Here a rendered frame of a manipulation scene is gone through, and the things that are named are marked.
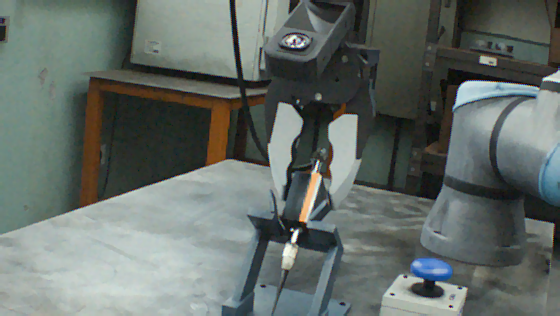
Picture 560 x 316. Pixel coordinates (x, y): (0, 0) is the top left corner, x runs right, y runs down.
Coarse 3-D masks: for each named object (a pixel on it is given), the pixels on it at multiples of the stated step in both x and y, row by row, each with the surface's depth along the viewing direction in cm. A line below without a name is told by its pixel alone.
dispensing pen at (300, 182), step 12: (312, 156) 72; (324, 156) 72; (312, 168) 72; (300, 180) 69; (300, 192) 69; (288, 204) 68; (300, 204) 68; (288, 216) 68; (288, 228) 70; (300, 228) 69; (288, 240) 69; (300, 240) 69; (288, 252) 68; (288, 264) 68; (276, 300) 67
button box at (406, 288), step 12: (408, 276) 73; (396, 288) 70; (408, 288) 70; (420, 288) 69; (444, 288) 71; (456, 288) 71; (384, 300) 67; (396, 300) 67; (408, 300) 67; (420, 300) 67; (432, 300) 67; (444, 300) 67; (456, 300) 68; (384, 312) 67; (396, 312) 67; (408, 312) 67; (420, 312) 66; (432, 312) 66; (444, 312) 65; (456, 312) 65
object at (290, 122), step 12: (288, 108) 70; (300, 108) 72; (276, 120) 70; (288, 120) 70; (300, 120) 69; (276, 132) 70; (288, 132) 70; (300, 132) 70; (276, 144) 71; (288, 144) 70; (276, 156) 71; (288, 156) 70; (276, 168) 71; (288, 168) 71; (276, 180) 72; (288, 180) 71; (288, 192) 72
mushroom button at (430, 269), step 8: (416, 264) 68; (424, 264) 68; (432, 264) 68; (440, 264) 68; (448, 264) 69; (416, 272) 68; (424, 272) 67; (432, 272) 67; (440, 272) 67; (448, 272) 68; (424, 280) 69; (432, 280) 67; (440, 280) 67; (424, 288) 69; (432, 288) 69
